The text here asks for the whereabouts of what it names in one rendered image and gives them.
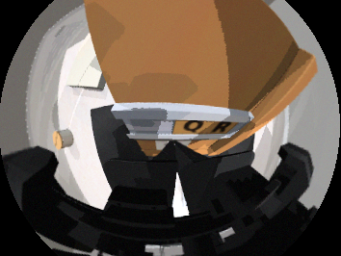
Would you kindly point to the orange tile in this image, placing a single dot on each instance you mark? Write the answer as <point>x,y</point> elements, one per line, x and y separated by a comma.
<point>190,127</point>
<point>220,127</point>

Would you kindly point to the white paper ticket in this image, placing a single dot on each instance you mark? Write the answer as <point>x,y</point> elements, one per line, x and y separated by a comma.
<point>161,144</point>

